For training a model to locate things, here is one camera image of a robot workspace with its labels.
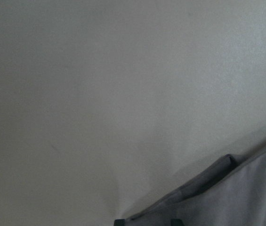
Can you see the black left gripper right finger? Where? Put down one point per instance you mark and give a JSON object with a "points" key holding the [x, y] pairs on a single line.
{"points": [[176, 222]]}

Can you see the dark brown t-shirt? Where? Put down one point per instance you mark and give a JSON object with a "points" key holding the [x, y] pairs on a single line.
{"points": [[230, 192]]}

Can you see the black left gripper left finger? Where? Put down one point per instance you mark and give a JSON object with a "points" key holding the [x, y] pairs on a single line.
{"points": [[119, 222]]}

